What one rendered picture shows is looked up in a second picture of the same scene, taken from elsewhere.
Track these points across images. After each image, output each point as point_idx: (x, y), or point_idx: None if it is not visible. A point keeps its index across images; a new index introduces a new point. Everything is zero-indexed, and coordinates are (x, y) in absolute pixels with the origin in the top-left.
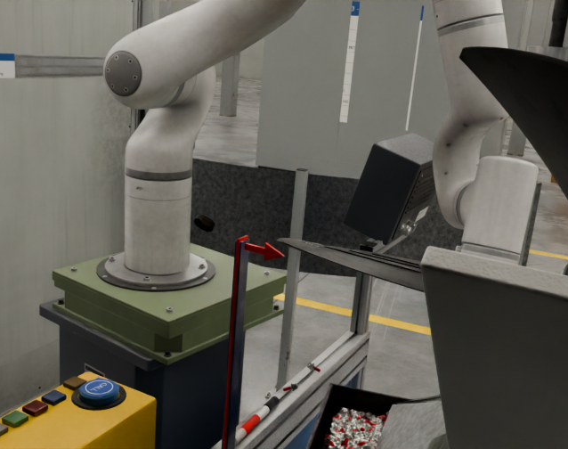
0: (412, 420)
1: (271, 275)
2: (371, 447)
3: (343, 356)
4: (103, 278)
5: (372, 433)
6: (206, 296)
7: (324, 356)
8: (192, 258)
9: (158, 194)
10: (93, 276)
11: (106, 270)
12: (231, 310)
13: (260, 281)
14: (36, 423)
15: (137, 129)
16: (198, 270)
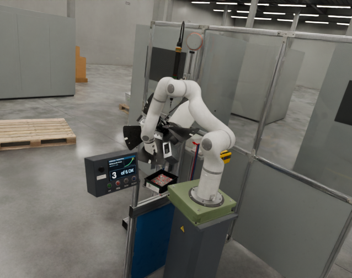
0: (172, 151)
1: (172, 186)
2: (161, 179)
3: (148, 198)
4: (221, 194)
5: (159, 181)
6: (193, 182)
7: (154, 198)
8: (195, 195)
9: None
10: (224, 197)
11: (220, 195)
12: (197, 156)
13: (177, 184)
14: (224, 151)
15: (222, 160)
16: (195, 189)
